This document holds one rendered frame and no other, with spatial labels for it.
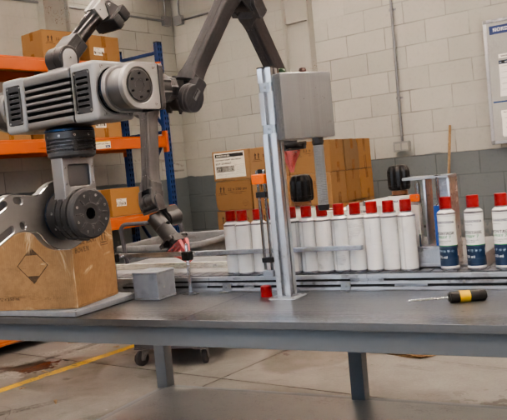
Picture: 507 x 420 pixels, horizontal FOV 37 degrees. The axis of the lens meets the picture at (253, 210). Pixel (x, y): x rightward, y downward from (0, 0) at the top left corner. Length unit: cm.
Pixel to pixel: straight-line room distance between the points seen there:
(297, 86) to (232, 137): 600
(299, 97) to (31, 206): 80
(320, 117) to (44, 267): 93
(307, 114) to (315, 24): 544
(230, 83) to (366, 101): 166
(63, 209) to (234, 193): 418
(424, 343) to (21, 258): 123
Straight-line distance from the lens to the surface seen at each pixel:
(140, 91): 194
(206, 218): 845
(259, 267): 238
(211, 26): 218
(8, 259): 240
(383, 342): 182
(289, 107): 214
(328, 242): 227
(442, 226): 215
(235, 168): 616
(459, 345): 177
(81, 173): 214
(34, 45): 656
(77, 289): 229
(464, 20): 689
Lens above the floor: 121
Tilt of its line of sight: 3 degrees down
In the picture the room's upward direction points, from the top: 5 degrees counter-clockwise
